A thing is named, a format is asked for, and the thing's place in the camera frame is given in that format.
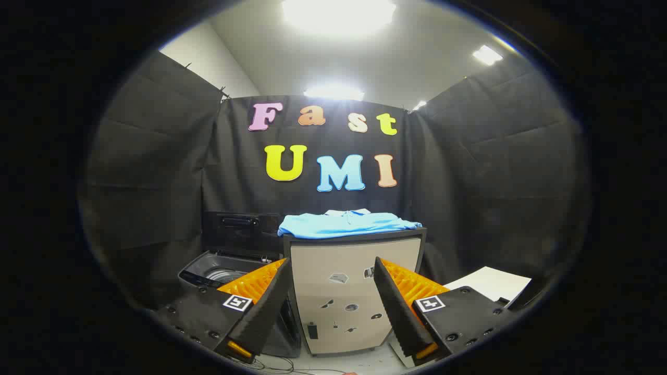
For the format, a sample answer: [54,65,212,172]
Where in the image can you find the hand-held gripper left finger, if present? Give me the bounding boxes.
[156,257,293,364]

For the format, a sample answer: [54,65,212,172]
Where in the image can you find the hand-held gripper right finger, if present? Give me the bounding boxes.
[373,256,516,368]

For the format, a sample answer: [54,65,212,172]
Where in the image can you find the grey washing machine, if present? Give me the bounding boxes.
[177,250,303,360]

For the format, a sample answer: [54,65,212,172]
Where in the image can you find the light blue polo shirt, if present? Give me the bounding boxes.
[277,209,423,240]

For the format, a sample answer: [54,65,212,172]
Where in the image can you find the beige cabinet with dark top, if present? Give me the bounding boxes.
[283,228,427,357]

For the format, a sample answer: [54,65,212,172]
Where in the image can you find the black backdrop cloth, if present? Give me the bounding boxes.
[78,49,592,313]

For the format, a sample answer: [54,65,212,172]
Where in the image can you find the thin floor cables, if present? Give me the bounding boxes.
[245,357,355,375]

